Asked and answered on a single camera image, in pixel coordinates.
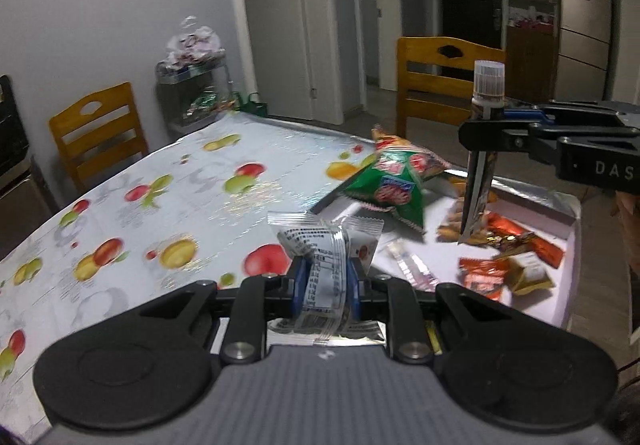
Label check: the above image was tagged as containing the green tote bag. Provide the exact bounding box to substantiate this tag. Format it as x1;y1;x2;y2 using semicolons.
235;92;271;118

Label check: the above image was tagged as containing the white cardboard box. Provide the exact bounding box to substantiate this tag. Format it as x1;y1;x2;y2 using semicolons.
307;160;583;331

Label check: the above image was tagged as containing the wooden chair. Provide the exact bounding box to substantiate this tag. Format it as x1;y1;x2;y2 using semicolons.
396;37;506;136
48;82;151;193

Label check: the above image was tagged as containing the orange snack packet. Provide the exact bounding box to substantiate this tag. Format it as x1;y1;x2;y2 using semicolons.
458;256;511;302

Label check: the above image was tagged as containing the small gold packet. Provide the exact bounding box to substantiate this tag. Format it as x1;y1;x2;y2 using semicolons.
505;252;556;297

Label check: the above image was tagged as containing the silver refrigerator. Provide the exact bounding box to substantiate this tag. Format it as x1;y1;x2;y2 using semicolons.
554;0;618;100

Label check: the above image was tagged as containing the person's right hand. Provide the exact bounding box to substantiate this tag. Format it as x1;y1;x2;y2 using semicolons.
616;192;640;266

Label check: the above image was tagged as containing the dark foil chocolate candy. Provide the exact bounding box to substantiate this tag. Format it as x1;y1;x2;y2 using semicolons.
492;231;538;253

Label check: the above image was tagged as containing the green foil packet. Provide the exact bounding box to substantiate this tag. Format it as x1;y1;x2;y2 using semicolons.
187;92;221;113

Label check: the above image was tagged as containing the clear peanut bag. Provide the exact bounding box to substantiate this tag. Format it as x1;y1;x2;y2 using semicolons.
436;175;501;246

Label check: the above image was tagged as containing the metal storage rack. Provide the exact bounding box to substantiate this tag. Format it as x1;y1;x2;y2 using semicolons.
155;57;236;128

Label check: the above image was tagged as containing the grey cabinet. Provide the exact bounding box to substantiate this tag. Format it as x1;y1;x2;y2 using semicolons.
0;155;61;261

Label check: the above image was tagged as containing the squeeze tube with white cap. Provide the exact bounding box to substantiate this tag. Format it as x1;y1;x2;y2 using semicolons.
459;60;506;246

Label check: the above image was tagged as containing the green shrimp cracker bag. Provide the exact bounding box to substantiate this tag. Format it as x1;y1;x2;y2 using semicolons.
336;124;453;233

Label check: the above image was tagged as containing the white plastic bag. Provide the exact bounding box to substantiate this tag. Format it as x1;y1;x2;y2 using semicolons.
166;16;225;70

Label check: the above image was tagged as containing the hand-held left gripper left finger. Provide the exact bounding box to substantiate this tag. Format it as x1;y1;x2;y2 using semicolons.
132;257;307;366

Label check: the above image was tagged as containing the white door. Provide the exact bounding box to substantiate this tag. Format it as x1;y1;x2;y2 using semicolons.
240;0;346;126

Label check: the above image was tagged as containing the black countertop appliance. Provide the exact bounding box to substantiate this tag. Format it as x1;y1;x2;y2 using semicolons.
0;75;31;176

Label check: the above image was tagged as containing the small clear sachet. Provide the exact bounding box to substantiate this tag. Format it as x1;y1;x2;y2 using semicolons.
386;240;441;291

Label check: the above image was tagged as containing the white sachet packet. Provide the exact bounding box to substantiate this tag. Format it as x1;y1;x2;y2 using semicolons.
267;211;387;343

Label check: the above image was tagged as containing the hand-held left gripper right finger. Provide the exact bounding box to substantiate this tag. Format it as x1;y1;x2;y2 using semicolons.
350;259;531;366

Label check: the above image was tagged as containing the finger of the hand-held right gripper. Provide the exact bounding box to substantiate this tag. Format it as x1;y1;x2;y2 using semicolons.
459;119;640;164
502;104;640;126

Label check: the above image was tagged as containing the long red-orange foil packet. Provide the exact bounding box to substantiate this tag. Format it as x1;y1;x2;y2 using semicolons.
487;212;566;268

